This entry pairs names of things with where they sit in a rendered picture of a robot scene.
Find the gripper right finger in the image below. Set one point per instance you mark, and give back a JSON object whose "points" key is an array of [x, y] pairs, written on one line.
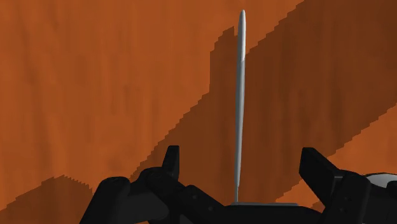
{"points": [[344, 189]]}

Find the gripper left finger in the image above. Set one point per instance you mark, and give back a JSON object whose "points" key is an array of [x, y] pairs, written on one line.
{"points": [[155, 192]]}

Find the long thin silver utensil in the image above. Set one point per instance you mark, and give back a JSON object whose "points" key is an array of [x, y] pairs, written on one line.
{"points": [[240, 105]]}

